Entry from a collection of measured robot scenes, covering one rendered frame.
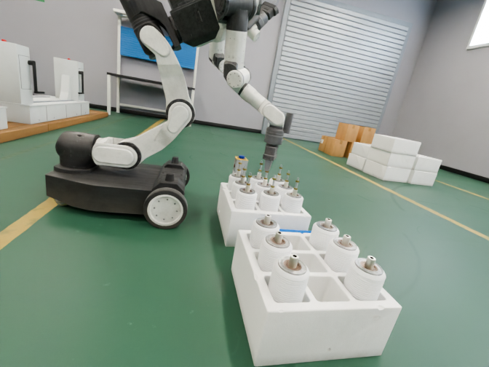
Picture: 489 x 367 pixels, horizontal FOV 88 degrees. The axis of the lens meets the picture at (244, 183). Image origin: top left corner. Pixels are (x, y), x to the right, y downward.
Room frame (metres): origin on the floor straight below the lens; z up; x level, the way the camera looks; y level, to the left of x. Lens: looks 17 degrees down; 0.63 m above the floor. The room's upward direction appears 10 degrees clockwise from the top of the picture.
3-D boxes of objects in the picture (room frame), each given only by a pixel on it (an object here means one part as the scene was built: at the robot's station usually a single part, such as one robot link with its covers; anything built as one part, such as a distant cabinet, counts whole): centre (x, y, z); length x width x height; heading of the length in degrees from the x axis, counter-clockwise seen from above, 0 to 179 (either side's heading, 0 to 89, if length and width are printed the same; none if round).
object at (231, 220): (1.25, -0.10, 0.09); 0.39 x 0.39 x 0.18; 15
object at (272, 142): (1.25, -0.10, 0.45); 0.13 x 0.10 x 0.12; 166
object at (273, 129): (1.25, -0.12, 0.57); 0.11 x 0.11 x 0.11; 85
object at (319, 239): (0.86, -0.33, 0.16); 0.10 x 0.10 x 0.18
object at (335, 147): (4.77, -1.55, 0.15); 0.30 x 0.24 x 0.30; 12
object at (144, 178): (1.29, 0.65, 0.19); 0.64 x 0.52 x 0.33; 104
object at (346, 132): (4.81, -1.70, 0.45); 0.30 x 0.24 x 0.30; 15
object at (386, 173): (3.43, -1.87, 0.09); 0.39 x 0.39 x 0.18; 17
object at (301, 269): (0.57, -0.16, 0.25); 0.08 x 0.08 x 0.01
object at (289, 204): (1.16, -0.25, 0.16); 0.10 x 0.10 x 0.18
